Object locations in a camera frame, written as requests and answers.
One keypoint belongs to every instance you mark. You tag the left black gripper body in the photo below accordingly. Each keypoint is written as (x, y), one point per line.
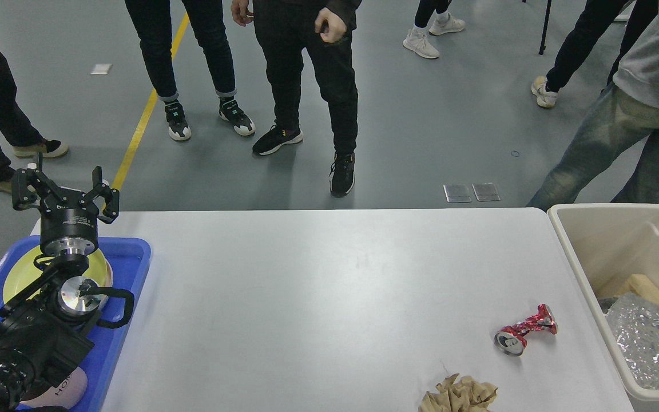
(68, 229)

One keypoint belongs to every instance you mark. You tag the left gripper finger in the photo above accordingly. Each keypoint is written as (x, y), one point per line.
(102, 202)
(32, 189)

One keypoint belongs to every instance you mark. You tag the yellow plate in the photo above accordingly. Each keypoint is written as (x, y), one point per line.
(29, 268)

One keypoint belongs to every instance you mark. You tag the brown paper bag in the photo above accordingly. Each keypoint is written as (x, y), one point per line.
(644, 289)

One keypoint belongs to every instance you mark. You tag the foil sheet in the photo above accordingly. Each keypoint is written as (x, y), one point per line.
(650, 337)

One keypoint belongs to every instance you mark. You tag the pink mug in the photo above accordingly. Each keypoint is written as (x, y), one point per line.
(67, 394)

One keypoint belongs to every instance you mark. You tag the crushed red can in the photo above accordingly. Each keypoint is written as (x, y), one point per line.
(512, 339)

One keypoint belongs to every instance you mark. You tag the brown paper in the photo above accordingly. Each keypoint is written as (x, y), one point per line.
(456, 393)

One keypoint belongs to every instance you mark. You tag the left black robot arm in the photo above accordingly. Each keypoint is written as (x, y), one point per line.
(44, 328)

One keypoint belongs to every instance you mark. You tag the blue plastic tray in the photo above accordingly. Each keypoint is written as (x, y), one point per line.
(130, 259)

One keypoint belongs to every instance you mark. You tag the beige plastic bin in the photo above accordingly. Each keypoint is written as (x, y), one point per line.
(605, 244)

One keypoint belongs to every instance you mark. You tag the person in black sneakers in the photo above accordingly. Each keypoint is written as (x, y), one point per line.
(212, 67)

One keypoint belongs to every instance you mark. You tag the metal floor plate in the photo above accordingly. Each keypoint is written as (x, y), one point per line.
(457, 193)
(484, 192)

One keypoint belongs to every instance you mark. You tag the person in black pants right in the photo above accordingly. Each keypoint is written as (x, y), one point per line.
(596, 17)

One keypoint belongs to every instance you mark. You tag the person in white sneakers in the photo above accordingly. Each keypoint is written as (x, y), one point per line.
(432, 18)

